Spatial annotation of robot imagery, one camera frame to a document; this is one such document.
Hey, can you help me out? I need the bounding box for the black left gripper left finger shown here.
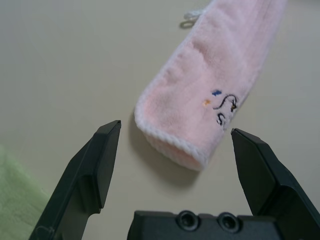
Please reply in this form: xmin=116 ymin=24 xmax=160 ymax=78
xmin=28 ymin=120 xmax=123 ymax=240

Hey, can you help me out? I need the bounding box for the pink towel with white trim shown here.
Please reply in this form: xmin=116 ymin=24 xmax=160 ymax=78
xmin=134 ymin=0 xmax=287 ymax=172

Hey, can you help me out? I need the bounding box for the green towel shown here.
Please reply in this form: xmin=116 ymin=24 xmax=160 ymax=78
xmin=0 ymin=144 xmax=53 ymax=240

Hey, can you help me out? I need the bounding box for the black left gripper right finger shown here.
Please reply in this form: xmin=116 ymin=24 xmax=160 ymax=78
xmin=230 ymin=127 xmax=320 ymax=240

